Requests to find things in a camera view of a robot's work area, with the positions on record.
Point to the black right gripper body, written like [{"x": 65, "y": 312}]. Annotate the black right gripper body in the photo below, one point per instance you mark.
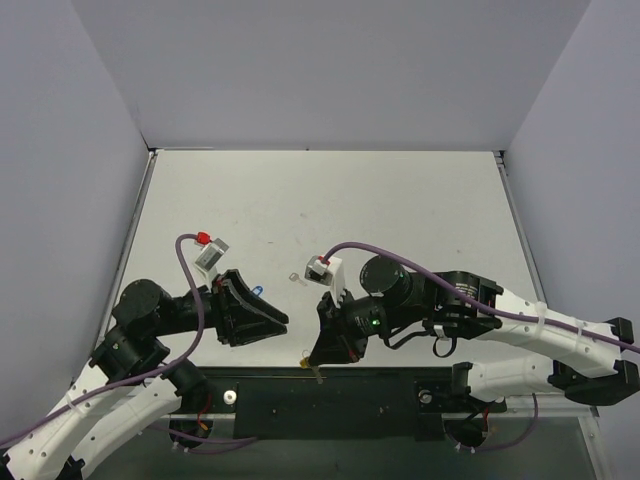
[{"x": 338, "y": 323}]

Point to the silver key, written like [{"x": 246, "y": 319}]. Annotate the silver key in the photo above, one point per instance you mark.
[
  {"x": 295, "y": 277},
  {"x": 317, "y": 375}
]

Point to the blue key tag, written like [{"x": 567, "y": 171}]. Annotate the blue key tag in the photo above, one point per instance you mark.
[{"x": 257, "y": 290}]

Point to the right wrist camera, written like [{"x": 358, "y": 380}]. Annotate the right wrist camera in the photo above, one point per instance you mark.
[{"x": 327, "y": 272}]

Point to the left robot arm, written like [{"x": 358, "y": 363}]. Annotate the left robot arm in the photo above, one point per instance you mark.
[{"x": 128, "y": 382}]

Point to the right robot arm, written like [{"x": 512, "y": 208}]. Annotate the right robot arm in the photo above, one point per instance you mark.
[{"x": 579, "y": 359}]

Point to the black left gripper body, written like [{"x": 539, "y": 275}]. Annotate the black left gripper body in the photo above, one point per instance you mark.
[{"x": 226, "y": 308}]

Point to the loose silver key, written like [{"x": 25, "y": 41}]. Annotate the loose silver key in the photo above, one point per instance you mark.
[{"x": 295, "y": 277}]

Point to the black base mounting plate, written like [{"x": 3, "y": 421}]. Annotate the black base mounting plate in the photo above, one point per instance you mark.
[{"x": 344, "y": 403}]

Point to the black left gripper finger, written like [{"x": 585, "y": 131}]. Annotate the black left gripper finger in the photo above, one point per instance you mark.
[
  {"x": 245, "y": 306},
  {"x": 248, "y": 333}
]

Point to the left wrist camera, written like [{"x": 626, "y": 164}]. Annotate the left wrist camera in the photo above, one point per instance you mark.
[{"x": 208, "y": 258}]

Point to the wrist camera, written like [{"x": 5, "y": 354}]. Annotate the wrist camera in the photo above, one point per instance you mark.
[
  {"x": 208, "y": 258},
  {"x": 327, "y": 272}
]

